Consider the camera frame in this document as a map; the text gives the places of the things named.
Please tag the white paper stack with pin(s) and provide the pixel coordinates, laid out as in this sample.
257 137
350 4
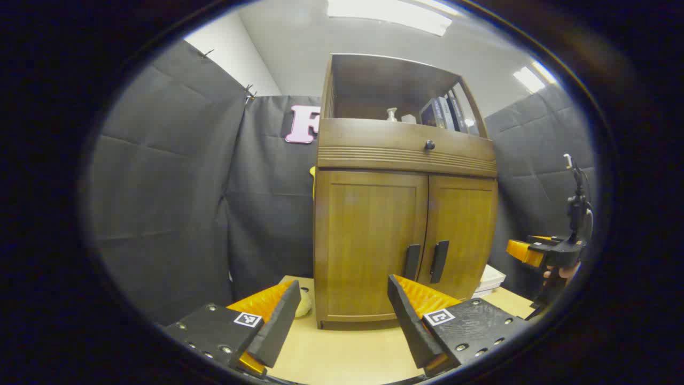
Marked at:
490 280

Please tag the wooden double-door shoe cabinet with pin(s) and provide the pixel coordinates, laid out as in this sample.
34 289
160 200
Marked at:
374 75

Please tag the cream fluffy ball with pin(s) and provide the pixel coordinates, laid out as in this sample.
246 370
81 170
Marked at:
304 305

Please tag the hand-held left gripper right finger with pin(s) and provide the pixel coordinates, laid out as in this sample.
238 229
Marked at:
409 321

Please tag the small ceiling light panel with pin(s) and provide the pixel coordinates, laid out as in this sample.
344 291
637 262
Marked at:
531 77

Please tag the wooden cabinet drawer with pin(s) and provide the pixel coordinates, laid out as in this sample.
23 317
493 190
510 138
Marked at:
374 141

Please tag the small white bottle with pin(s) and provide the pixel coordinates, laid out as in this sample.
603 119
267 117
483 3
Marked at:
391 115

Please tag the wooden shoe cabinet door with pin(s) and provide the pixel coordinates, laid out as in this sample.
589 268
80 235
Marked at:
368 240
465 230

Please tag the large ceiling light panel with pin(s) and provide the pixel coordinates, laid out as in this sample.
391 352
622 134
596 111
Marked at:
390 16

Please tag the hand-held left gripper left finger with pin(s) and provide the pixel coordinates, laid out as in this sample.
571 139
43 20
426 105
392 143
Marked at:
280 321

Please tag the small white box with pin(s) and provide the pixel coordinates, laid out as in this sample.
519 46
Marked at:
409 119

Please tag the metal cloth clip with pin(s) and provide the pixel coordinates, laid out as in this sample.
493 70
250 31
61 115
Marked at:
249 93

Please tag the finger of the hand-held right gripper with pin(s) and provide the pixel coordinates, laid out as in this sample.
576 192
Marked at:
521 252
542 239

